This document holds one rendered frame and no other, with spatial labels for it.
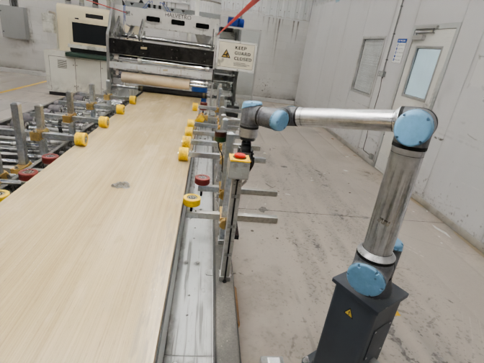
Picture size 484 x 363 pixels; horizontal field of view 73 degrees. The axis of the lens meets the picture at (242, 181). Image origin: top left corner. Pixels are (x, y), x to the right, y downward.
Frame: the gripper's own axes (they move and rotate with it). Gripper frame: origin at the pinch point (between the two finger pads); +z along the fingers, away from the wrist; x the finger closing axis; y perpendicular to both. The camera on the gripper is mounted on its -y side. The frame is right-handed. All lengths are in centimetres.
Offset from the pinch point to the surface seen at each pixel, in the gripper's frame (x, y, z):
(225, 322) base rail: 8, -65, 28
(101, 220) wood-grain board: 56, -36, 8
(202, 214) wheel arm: 18.6, -13.4, 14.9
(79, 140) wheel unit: 92, 44, 4
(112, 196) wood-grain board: 58, -16, 8
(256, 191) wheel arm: -9.9, 11.6, 12.7
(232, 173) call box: 10, -45, -19
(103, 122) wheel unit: 92, 89, 3
